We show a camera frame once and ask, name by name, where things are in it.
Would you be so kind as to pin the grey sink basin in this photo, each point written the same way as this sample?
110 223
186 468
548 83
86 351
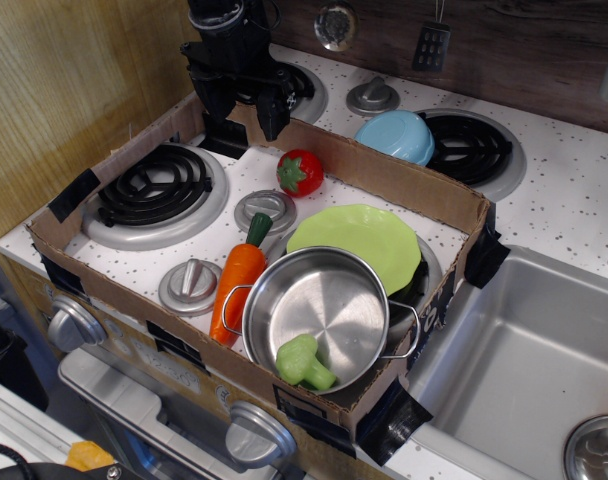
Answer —
518 365

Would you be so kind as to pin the red toy strawberry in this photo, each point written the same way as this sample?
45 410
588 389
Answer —
299 173

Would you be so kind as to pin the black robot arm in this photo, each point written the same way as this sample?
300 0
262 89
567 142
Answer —
224 15

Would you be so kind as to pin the silver oven knob right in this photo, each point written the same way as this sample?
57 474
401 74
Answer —
255 439

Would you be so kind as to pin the black burner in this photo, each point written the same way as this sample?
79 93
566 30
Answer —
169 196
308 99
477 151

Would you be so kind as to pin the silver oven knob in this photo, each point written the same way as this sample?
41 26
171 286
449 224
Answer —
72 326
255 439

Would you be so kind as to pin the stainless steel pan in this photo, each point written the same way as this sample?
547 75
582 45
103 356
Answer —
328 293

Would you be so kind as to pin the silver oven door handle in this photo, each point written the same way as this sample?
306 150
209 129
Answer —
136 413

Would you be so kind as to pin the light green plastic plate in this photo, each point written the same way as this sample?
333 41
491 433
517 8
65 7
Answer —
379 237

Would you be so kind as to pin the back left black burner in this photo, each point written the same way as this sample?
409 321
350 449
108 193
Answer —
308 99

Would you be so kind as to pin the silver stovetop knob middle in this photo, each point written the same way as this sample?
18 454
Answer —
278 206

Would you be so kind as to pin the yellow object bottom left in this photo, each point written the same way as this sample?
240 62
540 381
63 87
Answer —
87 455

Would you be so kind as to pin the light blue plastic bowl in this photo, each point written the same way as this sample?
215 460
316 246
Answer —
399 133

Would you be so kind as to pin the silver stovetop knob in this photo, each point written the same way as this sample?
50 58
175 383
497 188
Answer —
189 288
372 98
278 206

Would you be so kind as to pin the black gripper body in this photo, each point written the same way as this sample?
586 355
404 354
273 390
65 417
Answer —
219 55

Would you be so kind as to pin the front left black burner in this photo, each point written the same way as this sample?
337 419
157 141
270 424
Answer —
169 196

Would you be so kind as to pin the silver stovetop knob back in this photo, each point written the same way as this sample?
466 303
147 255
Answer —
372 98

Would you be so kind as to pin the green toy broccoli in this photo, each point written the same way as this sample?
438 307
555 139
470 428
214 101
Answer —
297 362

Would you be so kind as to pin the brown cardboard fence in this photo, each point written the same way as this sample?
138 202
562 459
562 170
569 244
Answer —
323 426

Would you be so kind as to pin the silver stovetop knob front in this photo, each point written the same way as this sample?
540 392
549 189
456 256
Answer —
189 288

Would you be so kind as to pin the hanging grey slotted spatula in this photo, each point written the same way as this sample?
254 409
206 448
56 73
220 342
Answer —
433 42

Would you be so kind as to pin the silver oven knob left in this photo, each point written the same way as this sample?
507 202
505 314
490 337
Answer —
72 326

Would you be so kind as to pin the back right black burner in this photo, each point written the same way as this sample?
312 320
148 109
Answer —
477 151

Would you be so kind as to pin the hanging metal strainer ladle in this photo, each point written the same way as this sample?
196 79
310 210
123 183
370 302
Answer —
336 25

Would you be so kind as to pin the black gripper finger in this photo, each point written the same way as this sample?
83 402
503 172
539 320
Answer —
217 98
272 112

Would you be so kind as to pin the orange toy carrot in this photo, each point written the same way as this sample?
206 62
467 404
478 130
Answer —
243 267

